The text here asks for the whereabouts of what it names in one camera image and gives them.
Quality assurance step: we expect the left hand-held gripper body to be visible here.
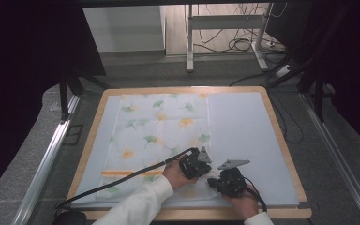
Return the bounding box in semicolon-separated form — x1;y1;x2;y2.
178;146;214;180

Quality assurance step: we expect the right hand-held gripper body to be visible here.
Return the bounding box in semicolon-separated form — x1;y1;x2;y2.
217;158;251;198

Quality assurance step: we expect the white floral cloth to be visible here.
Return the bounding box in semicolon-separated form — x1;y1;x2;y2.
95;93;223;203

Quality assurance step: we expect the person's left hand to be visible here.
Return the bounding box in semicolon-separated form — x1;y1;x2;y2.
162;157;198;191

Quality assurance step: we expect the person's right hand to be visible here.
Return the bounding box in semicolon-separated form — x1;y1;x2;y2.
230;183;261;220

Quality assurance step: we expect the white power strip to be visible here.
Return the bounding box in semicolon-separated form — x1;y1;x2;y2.
275;64;293;79

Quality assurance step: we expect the black metal stand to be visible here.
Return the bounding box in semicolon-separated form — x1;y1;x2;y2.
266;54;326;124
58;68;111;122

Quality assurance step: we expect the black round object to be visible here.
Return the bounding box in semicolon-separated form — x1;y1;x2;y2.
52;209;87;225

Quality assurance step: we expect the white cabinet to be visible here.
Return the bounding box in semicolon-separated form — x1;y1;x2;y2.
82;5;167;54

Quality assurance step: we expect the black curtain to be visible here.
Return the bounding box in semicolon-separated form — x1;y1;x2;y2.
0;0;108;204
289;0;360;155

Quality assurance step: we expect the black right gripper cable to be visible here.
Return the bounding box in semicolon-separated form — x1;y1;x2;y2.
244;176;268;214

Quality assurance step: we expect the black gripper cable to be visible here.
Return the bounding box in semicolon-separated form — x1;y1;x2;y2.
244;176;268;214
53;146;200;216

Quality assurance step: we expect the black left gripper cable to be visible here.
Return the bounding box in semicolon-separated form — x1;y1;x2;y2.
53;146;200;216

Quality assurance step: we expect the black floor cable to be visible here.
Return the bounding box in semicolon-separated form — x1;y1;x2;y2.
269;89;305;145

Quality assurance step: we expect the aluminium rail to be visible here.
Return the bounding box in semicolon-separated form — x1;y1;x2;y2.
299;93;360;225
11;94;82;225

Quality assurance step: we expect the tangle of black floor cables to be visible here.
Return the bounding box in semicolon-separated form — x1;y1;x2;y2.
196;2;289;54

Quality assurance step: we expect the dark rectangular floor frame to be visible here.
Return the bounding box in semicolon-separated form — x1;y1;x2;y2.
62;124;84;146

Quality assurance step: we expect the white metal desk frame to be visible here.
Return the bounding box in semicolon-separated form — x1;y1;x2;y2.
185;3;270;74

